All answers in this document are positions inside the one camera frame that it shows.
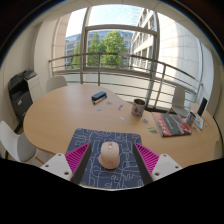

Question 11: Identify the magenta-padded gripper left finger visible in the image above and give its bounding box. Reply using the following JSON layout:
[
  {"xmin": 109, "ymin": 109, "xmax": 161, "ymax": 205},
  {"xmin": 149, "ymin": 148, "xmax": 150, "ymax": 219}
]
[{"xmin": 39, "ymin": 142, "xmax": 93, "ymax": 186}]

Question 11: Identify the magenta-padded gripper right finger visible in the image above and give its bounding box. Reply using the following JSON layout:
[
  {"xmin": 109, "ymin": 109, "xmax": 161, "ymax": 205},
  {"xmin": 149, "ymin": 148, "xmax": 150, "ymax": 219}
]
[{"xmin": 132, "ymin": 142, "xmax": 184, "ymax": 186}]

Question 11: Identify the pale pink computer mouse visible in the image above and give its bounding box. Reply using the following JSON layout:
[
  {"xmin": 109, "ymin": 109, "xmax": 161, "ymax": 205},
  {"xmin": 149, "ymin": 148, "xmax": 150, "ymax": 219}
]
[{"xmin": 97, "ymin": 140, "xmax": 121, "ymax": 170}]

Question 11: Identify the dark blue patterned mouse pad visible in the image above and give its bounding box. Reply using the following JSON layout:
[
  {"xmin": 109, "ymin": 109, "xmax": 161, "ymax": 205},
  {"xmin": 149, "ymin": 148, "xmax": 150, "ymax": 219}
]
[{"xmin": 65, "ymin": 127, "xmax": 146, "ymax": 190}]

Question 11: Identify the red magazine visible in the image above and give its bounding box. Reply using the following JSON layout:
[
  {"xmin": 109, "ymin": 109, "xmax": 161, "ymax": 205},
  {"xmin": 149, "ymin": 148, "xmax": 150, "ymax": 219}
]
[{"xmin": 151, "ymin": 111, "xmax": 193, "ymax": 138}]

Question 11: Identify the blue pen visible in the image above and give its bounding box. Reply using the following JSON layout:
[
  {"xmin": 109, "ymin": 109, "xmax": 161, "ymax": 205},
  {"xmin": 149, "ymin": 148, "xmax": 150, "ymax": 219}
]
[{"xmin": 93, "ymin": 95, "xmax": 108, "ymax": 106}]

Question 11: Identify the white chair with wooden legs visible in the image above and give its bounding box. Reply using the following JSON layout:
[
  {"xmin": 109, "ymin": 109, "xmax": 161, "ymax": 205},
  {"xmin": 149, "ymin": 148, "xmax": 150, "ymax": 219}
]
[{"xmin": 0, "ymin": 120, "xmax": 44, "ymax": 166}]

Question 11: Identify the black rectangular case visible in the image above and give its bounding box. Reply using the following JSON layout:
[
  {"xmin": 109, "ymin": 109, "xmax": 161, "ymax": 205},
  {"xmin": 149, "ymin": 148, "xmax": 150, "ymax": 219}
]
[{"xmin": 91, "ymin": 90, "xmax": 108, "ymax": 102}]

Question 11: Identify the black speaker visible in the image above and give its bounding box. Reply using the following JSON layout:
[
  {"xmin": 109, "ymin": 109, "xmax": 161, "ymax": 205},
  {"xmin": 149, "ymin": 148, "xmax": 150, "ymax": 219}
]
[{"xmin": 196, "ymin": 97, "xmax": 208, "ymax": 118}]

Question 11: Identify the black and white printer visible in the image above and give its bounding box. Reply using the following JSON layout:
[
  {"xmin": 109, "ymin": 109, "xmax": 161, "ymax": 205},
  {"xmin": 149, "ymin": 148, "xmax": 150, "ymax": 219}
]
[{"xmin": 8, "ymin": 68, "xmax": 44, "ymax": 123}]

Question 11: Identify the metal balcony railing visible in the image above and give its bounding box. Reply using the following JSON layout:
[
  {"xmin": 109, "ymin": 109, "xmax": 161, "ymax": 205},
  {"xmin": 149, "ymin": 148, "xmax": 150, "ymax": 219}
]
[{"xmin": 48, "ymin": 52, "xmax": 204, "ymax": 108}]

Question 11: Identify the green tree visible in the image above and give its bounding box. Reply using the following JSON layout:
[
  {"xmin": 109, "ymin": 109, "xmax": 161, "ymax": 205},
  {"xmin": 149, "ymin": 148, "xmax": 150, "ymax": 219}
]
[{"xmin": 70, "ymin": 30, "xmax": 129, "ymax": 68}]

